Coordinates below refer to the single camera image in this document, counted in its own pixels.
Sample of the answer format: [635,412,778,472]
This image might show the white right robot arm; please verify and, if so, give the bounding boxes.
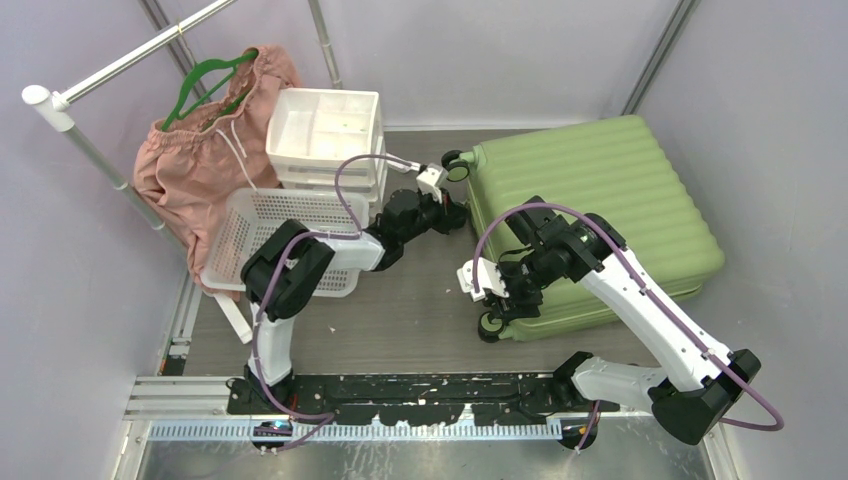
[458,196,761,445]

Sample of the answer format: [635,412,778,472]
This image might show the pink cloth garment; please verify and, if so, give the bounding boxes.
[133,44,302,278]

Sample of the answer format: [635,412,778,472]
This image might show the white perforated plastic basket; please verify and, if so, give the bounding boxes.
[200,188,369,293]

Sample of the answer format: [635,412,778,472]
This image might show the white metal clothes rack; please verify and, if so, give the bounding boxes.
[3,1,327,346]

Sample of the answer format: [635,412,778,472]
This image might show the green clothes hanger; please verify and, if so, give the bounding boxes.
[160,50,260,132]

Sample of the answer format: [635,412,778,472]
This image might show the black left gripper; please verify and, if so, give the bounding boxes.
[399,185,465,243]

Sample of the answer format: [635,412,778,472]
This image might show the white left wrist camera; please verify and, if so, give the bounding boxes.
[416,163,448,204]

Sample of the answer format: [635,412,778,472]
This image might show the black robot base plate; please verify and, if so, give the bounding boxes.
[225,372,593,427]

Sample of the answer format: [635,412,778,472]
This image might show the white plastic drawer organizer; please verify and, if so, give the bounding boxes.
[266,88,388,216]

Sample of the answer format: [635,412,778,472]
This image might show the green hard-shell suitcase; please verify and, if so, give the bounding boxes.
[441,115,727,344]

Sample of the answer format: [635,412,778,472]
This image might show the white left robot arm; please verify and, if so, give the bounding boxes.
[241,189,469,413]

